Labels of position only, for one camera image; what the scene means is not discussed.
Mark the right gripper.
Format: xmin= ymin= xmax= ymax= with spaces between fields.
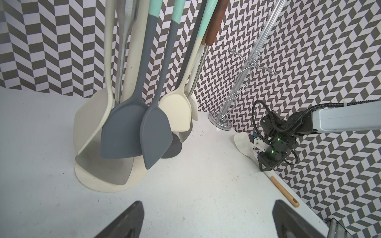
xmin=259 ymin=132 xmax=298 ymax=171

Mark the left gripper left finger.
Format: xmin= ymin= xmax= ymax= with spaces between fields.
xmin=95 ymin=201 xmax=144 ymax=238

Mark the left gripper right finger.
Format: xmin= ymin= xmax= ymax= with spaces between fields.
xmin=272 ymin=200 xmax=324 ymax=238

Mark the cream spatula wooden handle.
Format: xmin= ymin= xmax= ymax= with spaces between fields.
xmin=233 ymin=132 xmax=300 ymax=208

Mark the grey spatula mint handle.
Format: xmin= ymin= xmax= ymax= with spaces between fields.
xmin=140 ymin=0 xmax=186 ymax=169

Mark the grey turner mint handle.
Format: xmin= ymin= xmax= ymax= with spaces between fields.
xmin=100 ymin=1 xmax=163 ymax=159

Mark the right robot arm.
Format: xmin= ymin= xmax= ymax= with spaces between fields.
xmin=252 ymin=100 xmax=381 ymax=172

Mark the cream slotted turner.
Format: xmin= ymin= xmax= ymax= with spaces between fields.
xmin=73 ymin=1 xmax=116 ymax=155

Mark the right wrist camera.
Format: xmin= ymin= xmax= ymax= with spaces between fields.
xmin=249 ymin=135 xmax=268 ymax=151

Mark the cream turner mint handle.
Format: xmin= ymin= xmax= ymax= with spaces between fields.
xmin=159 ymin=0 xmax=218 ymax=132

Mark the cream spoon brown handle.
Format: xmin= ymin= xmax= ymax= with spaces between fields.
xmin=185 ymin=0 xmax=229 ymax=121

